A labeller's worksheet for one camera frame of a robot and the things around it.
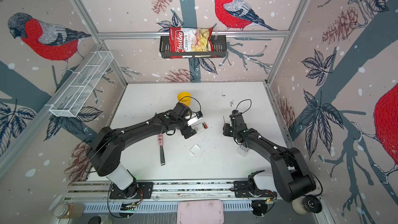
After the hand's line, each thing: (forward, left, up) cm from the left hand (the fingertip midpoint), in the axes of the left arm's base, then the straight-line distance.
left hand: (192, 124), depth 86 cm
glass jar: (-39, +49, -4) cm, 62 cm away
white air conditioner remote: (+2, -3, -9) cm, 10 cm away
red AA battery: (+4, -7, -9) cm, 12 cm away
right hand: (-1, -19, -6) cm, 20 cm away
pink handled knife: (-6, +19, -8) cm, 21 cm away
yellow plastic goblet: (0, +2, +23) cm, 23 cm away
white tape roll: (-38, -47, -5) cm, 61 cm away
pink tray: (-39, -5, -7) cm, 40 cm away
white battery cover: (-10, -1, -11) cm, 15 cm away
